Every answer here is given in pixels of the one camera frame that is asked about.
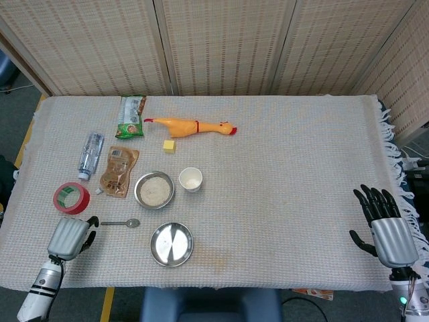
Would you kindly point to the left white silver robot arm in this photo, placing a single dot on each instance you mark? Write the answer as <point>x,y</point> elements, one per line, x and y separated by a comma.
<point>42,283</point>

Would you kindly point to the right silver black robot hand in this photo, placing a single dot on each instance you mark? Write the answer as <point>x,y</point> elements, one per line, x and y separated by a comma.
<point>393,239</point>

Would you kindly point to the blue office chair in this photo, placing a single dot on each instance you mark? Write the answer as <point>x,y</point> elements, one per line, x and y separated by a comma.
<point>6,70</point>

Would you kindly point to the green snack packet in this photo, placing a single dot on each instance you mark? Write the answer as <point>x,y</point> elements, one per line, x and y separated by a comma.
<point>130,117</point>

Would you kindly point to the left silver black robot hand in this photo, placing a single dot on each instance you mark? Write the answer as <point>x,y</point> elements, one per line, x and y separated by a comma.
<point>65,236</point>

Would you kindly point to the black box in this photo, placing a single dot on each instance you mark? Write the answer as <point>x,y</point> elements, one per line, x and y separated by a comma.
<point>419,188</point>

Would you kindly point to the orange printed packet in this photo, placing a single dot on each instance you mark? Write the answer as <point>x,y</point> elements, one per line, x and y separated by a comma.
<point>315,293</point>

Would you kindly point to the white power strip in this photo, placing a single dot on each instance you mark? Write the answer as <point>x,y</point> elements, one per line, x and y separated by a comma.
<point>414,164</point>

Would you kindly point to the yellow rubber chicken toy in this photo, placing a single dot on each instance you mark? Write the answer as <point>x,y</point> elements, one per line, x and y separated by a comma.
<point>181,127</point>

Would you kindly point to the bamboo folding screen panel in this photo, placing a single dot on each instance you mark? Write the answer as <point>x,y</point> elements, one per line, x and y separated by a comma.
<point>83,43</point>
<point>409,84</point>
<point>228,43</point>
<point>335,43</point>

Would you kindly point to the yellow foam cube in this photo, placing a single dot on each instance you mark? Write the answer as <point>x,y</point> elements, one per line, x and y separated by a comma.
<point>169,147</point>

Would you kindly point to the metal spoon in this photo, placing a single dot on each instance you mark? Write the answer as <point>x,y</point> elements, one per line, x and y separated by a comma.
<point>133,223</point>

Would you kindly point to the black bag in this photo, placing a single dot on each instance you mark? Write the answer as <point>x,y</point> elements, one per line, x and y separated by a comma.
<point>5,181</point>

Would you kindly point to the flat steel plate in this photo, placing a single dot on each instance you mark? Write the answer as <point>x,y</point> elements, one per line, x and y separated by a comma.
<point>171,245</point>

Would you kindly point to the white paper cup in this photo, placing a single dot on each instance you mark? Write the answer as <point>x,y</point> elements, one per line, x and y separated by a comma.
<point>190,178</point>

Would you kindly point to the steel bowl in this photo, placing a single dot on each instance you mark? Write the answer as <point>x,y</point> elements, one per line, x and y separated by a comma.
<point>136,191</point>

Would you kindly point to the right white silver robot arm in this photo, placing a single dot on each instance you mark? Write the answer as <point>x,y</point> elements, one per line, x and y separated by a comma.
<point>415,298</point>

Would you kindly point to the white woven tablecloth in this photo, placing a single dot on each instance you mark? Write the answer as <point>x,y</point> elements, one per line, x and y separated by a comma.
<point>285,201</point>

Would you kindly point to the brown sauce pouch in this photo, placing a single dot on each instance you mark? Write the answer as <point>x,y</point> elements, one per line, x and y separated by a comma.
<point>117,171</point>

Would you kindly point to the red tape roll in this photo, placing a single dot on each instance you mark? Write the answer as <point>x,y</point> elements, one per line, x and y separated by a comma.
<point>83,201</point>

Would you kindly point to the clear plastic water bottle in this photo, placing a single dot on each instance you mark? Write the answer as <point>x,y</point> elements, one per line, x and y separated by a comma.
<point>91,154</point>

